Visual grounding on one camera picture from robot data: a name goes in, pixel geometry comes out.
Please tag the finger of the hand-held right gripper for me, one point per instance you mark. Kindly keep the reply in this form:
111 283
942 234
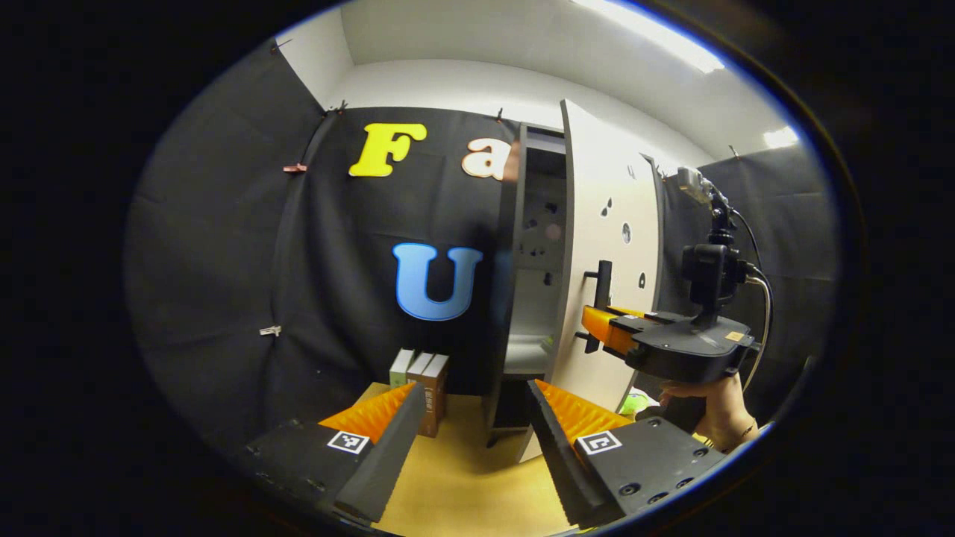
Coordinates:
630 312
600 328

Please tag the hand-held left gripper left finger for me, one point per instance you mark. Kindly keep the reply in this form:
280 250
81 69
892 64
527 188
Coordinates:
384 455

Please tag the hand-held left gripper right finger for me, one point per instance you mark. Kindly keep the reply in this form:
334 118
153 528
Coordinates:
563 462

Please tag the grey cabinet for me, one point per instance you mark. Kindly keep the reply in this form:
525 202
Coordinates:
515 224

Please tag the thick brown book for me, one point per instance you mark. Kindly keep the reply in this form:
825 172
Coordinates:
434 403

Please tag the green and pink toy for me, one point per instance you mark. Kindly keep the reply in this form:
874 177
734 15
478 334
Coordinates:
633 404

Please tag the light green book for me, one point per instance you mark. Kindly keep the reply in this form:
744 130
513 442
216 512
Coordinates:
401 367

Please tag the thin brown book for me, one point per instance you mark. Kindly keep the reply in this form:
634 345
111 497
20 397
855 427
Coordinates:
418 365

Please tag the silver clip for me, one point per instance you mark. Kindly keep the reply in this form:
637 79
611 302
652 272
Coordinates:
270 330

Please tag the ceiling light panel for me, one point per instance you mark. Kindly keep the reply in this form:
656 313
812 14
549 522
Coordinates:
780 137

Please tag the black backdrop cloth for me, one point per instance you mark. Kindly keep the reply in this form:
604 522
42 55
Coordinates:
224 261

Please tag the red clip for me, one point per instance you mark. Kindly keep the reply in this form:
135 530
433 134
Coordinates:
295 168

